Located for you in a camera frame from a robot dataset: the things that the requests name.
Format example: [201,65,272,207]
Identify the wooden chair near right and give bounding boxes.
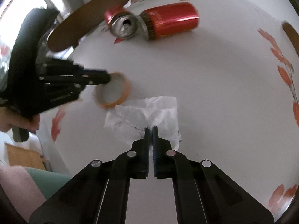
[282,22,299,56]

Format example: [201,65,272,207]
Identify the white paper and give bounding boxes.
[104,96,181,151]

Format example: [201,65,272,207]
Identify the cardboard box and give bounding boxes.
[5,143,48,170]

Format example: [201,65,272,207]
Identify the red can gold lettering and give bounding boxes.
[138,2,200,41]

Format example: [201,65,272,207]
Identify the green trouser legs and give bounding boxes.
[25,167,71,200]

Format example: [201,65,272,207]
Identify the person left hand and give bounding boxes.
[1,107,40,133]

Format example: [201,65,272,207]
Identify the red can upright-lying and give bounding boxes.
[104,6,138,39]

